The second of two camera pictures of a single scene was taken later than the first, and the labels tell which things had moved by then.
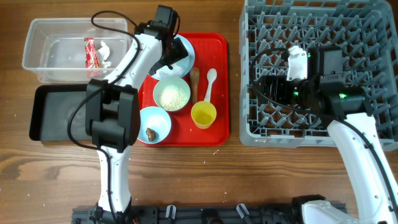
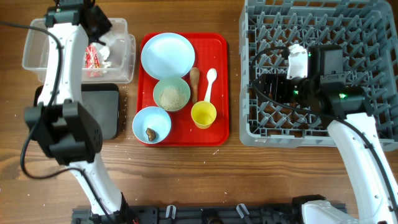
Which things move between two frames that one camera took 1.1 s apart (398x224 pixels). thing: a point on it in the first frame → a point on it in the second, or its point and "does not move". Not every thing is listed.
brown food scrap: [151, 134] does not move
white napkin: [165, 73] → [104, 52]
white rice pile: [172, 98] does not move
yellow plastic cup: [203, 114] does not move
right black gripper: [278, 82] does not move
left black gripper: [179, 53] → [106, 25]
